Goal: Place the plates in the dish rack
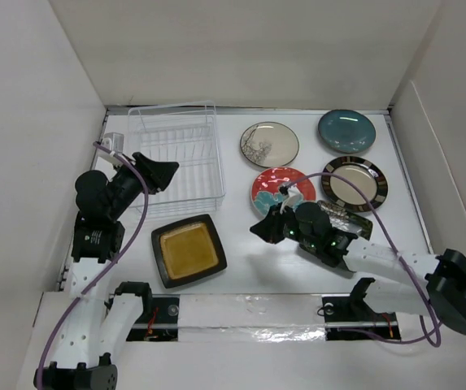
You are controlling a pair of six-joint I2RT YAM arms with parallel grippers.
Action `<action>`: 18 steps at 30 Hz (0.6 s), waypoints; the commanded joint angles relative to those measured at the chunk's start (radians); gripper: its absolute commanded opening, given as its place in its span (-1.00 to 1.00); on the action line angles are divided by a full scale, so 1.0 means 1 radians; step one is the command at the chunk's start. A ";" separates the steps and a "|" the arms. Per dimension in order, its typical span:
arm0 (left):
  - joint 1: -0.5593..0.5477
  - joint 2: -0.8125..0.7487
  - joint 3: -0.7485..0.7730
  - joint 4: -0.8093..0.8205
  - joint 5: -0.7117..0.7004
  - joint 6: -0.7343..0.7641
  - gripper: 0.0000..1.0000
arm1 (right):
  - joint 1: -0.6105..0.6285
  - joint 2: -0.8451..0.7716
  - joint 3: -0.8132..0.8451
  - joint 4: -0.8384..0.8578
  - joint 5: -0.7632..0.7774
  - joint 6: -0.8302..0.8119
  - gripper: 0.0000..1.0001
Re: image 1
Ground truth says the white wire dish rack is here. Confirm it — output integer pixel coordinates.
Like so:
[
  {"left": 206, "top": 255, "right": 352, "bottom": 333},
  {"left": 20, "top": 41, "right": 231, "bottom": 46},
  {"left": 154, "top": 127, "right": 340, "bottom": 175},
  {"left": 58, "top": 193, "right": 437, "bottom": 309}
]
[{"left": 125, "top": 101, "right": 225, "bottom": 219}]

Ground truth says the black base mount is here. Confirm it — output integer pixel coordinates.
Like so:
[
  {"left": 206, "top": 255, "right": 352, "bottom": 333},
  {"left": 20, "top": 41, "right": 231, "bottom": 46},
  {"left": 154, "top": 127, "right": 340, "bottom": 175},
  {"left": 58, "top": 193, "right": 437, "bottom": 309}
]
[
  {"left": 317, "top": 295, "right": 402, "bottom": 341},
  {"left": 126, "top": 295, "right": 180, "bottom": 342}
]

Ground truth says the black square amber plate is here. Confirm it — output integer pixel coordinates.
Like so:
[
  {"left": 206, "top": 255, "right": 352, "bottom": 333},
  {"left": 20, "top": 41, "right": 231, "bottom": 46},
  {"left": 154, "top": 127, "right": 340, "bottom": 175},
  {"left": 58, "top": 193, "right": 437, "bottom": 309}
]
[{"left": 151, "top": 214, "right": 227, "bottom": 288}]

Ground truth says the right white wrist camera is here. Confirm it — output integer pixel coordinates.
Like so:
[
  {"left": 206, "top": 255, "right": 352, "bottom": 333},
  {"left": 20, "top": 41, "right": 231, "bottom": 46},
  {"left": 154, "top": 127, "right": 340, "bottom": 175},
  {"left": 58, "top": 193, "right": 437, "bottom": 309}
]
[{"left": 279, "top": 184, "right": 304, "bottom": 214}]

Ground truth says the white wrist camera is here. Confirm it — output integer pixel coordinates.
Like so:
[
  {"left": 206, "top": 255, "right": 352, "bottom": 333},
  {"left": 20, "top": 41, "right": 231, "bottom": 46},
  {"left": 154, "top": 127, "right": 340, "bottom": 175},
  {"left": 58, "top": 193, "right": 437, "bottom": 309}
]
[
  {"left": 279, "top": 184, "right": 304, "bottom": 214},
  {"left": 95, "top": 132, "right": 124, "bottom": 167}
]

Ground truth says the black square floral plate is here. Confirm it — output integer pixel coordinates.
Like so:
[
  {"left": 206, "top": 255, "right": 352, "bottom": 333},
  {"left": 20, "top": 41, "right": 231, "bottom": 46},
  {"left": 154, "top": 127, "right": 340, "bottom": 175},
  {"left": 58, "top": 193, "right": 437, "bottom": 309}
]
[{"left": 317, "top": 200, "right": 373, "bottom": 240}]

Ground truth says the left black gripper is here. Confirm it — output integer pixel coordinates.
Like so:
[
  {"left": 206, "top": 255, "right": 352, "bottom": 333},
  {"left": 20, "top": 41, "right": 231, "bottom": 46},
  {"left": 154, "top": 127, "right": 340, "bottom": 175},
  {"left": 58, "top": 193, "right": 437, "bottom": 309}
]
[{"left": 107, "top": 152, "right": 177, "bottom": 219}]

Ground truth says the red plate with teal flower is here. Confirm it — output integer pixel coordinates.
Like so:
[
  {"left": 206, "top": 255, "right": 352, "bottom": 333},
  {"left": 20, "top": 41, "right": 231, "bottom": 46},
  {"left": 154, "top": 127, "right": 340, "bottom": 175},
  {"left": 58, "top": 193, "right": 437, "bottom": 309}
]
[{"left": 250, "top": 167, "right": 317, "bottom": 217}]

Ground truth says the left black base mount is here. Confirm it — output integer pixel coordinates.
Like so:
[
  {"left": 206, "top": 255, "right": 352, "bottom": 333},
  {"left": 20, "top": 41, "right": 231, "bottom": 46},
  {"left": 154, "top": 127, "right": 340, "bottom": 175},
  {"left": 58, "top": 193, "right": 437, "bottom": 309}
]
[{"left": 126, "top": 295, "right": 180, "bottom": 342}]

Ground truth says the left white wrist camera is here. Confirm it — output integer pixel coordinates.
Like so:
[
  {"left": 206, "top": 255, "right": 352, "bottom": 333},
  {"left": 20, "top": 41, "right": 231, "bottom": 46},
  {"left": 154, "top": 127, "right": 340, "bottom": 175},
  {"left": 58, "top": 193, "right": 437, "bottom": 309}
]
[{"left": 95, "top": 132, "right": 124, "bottom": 167}]

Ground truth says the striped dark rim plate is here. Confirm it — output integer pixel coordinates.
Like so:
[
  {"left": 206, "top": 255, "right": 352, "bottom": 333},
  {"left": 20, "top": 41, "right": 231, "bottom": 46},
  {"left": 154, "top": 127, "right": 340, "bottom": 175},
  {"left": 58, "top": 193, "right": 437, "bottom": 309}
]
[{"left": 320, "top": 156, "right": 389, "bottom": 213}]

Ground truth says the teal round plate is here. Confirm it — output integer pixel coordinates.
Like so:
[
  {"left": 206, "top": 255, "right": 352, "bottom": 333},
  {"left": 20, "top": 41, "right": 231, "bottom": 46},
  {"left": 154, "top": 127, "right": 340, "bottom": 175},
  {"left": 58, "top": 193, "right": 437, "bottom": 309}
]
[{"left": 317, "top": 109, "right": 377, "bottom": 154}]

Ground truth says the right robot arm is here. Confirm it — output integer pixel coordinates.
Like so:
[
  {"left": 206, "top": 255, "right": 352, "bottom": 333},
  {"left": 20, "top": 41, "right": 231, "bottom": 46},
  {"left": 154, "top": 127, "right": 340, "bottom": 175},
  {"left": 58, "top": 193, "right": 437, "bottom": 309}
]
[{"left": 250, "top": 202, "right": 466, "bottom": 336}]

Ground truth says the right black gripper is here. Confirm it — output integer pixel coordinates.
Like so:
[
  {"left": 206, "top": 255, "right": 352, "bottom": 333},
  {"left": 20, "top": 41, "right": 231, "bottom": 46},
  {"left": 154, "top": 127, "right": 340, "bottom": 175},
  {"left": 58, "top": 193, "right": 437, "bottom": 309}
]
[{"left": 248, "top": 202, "right": 318, "bottom": 249}]

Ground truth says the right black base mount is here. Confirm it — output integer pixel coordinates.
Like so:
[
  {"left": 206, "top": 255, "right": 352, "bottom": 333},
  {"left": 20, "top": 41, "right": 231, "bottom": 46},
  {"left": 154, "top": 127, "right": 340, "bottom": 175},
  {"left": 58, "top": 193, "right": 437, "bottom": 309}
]
[{"left": 317, "top": 295, "right": 402, "bottom": 341}]

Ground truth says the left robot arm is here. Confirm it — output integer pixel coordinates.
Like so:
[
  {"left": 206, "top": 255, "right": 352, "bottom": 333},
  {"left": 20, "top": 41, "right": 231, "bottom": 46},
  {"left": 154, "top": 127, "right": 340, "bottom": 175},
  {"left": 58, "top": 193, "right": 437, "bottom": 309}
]
[{"left": 33, "top": 152, "right": 179, "bottom": 389}]

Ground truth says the cream plate with tree pattern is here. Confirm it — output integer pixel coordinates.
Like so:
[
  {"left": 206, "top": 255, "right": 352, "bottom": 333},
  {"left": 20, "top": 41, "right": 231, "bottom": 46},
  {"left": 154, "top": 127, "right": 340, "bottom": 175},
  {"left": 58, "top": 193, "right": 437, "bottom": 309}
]
[{"left": 240, "top": 122, "right": 300, "bottom": 168}]

